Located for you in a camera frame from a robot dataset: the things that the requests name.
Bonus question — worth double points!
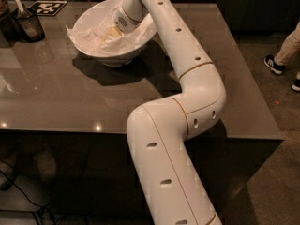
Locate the black white sneaker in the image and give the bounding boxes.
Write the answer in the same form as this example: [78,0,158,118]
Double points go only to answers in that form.
[292,79,300,92]
[264,54,285,75]

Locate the white paper liner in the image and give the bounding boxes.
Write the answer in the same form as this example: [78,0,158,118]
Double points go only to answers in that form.
[65,7,156,58]

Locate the white bowl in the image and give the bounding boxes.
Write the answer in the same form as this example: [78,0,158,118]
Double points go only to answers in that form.
[67,0,158,68]

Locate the black white fiducial marker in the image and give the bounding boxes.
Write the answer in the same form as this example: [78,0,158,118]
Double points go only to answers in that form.
[29,0,67,16]

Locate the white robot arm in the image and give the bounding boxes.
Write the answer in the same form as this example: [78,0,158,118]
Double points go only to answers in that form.
[118,0,226,225]

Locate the person leg beige trousers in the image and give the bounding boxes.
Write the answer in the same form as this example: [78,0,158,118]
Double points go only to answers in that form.
[275,22,300,66]

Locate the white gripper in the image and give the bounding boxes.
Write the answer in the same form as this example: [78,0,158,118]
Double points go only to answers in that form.
[97,0,148,50]

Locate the dark container with scoop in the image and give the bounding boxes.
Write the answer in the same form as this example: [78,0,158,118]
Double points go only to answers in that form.
[13,0,45,43]

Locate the black cable on floor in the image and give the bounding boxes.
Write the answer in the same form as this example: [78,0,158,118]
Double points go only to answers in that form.
[0,159,88,225]

